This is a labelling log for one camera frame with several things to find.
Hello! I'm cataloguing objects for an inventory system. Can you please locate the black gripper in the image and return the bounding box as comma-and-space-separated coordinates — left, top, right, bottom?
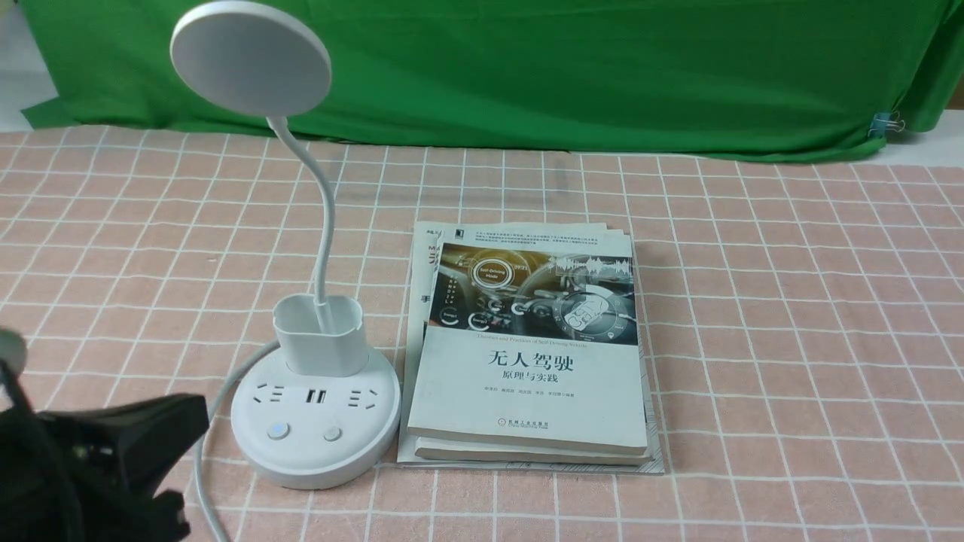
1, 329, 209, 541

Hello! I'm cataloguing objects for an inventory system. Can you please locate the white desk lamp with base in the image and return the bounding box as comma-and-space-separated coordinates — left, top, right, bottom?
169, 1, 401, 490

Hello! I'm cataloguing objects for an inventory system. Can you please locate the bottom thin booklet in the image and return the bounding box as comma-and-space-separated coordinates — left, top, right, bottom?
396, 221, 666, 476

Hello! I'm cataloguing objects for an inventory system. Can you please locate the top self-driving textbook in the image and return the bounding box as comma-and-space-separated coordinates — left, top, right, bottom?
407, 224, 649, 456

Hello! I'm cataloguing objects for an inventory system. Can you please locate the pink checkered tablecloth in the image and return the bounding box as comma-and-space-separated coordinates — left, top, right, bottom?
1, 126, 963, 541

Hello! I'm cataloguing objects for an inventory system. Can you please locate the green backdrop cloth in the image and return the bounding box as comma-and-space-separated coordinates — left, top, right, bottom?
18, 0, 964, 163

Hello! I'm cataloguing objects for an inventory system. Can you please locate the blue binder clip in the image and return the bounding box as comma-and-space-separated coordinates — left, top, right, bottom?
867, 111, 906, 139

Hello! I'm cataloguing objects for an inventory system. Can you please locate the white lamp power cable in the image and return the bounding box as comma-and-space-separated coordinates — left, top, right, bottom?
193, 340, 281, 542

